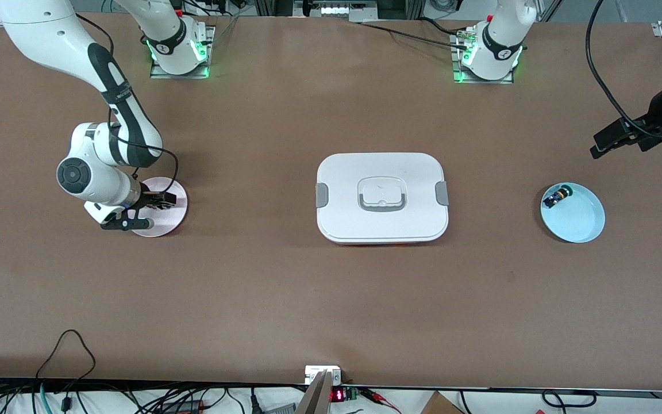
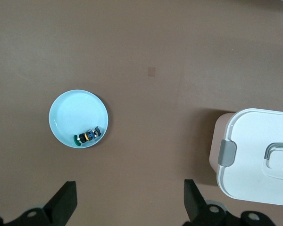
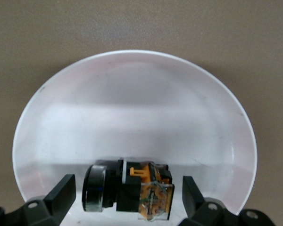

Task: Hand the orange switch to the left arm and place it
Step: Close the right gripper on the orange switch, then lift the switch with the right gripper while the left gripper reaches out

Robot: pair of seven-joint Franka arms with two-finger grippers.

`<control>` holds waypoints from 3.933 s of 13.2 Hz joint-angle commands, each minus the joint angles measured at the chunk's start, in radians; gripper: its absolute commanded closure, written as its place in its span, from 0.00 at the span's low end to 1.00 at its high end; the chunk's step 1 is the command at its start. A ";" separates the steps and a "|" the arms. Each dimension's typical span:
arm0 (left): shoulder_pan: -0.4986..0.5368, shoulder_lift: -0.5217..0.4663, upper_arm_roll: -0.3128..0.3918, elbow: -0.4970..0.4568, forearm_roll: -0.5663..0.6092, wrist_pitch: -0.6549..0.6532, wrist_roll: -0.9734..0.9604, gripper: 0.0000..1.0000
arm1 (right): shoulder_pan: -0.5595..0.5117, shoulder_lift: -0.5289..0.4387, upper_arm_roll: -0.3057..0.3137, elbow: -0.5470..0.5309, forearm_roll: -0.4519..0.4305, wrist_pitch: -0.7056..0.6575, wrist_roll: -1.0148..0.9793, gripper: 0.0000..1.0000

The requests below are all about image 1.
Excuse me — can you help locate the white lidded box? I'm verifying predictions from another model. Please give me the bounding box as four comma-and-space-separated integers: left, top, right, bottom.
315, 152, 449, 246

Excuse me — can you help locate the pink round plate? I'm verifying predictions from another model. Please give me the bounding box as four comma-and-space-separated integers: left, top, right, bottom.
132, 177, 188, 238

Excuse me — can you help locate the small blue black part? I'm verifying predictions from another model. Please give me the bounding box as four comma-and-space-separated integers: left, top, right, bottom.
542, 184, 572, 209

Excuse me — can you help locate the light blue round plate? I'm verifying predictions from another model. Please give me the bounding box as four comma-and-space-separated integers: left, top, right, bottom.
540, 182, 606, 244

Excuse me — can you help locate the black power adapter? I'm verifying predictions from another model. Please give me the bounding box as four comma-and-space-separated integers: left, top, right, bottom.
161, 400, 205, 414

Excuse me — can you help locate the white lit panel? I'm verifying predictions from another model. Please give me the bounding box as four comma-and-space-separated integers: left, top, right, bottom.
320, 3, 378, 18

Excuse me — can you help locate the brown cardboard piece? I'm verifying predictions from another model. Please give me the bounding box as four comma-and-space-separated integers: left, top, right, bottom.
420, 391, 465, 414

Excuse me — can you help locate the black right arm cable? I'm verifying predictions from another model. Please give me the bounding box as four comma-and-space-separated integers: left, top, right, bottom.
75, 13, 180, 199

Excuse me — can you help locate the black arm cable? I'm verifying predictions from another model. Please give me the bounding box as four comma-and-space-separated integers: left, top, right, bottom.
75, 13, 180, 199
586, 0, 662, 140

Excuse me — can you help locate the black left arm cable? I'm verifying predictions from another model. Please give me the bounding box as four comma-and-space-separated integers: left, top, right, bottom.
586, 0, 662, 140

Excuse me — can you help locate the thin black looped cable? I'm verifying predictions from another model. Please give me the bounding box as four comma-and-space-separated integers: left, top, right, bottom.
35, 329, 97, 397

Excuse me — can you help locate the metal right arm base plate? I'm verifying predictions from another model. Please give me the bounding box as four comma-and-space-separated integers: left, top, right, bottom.
149, 24, 217, 79

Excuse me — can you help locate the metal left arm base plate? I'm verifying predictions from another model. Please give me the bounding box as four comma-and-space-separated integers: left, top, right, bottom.
451, 32, 514, 85

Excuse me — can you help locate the black cable on table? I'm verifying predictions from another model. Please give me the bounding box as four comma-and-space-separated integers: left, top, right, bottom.
359, 19, 471, 51

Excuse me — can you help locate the small aluminium bracket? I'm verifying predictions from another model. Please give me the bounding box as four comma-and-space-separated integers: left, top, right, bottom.
305, 365, 343, 386

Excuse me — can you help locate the aluminium profile post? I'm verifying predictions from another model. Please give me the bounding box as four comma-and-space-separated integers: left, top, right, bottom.
295, 371, 333, 414

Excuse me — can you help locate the black coiled cable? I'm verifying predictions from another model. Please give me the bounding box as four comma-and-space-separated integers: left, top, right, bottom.
541, 390, 597, 409

